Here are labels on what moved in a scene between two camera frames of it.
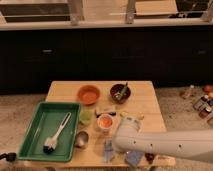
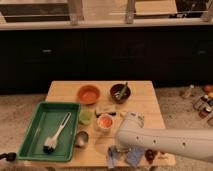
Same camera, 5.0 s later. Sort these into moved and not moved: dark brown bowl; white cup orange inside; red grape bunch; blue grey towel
Moved: blue grey towel
Not moved: dark brown bowl; red grape bunch; white cup orange inside
